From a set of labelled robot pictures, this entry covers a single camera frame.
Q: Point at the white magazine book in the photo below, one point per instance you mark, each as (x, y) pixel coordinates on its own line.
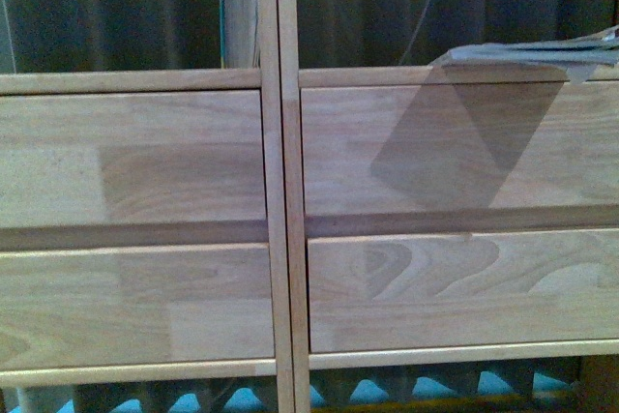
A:
(577, 57)

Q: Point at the left wooden shelf unit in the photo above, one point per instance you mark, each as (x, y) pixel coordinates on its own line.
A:
(162, 387)

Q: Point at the wooden shelf unit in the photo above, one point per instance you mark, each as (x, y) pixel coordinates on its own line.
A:
(162, 387)
(591, 364)

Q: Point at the right wooden shelf unit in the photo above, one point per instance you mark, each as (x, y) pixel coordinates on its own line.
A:
(591, 364)

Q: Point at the upper right wooden drawer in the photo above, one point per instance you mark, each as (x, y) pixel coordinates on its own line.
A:
(451, 147)

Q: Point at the wooden drawer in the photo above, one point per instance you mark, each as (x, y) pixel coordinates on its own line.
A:
(131, 159)
(423, 291)
(131, 306)
(451, 147)

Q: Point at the lower right wooden drawer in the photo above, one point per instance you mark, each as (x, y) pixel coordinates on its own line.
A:
(423, 291)

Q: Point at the upper left wooden drawer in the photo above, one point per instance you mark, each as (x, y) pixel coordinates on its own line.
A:
(131, 159)

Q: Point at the lower left wooden drawer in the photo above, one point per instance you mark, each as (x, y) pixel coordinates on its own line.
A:
(131, 306)

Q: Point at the dark green curtain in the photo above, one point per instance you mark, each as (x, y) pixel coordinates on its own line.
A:
(69, 36)

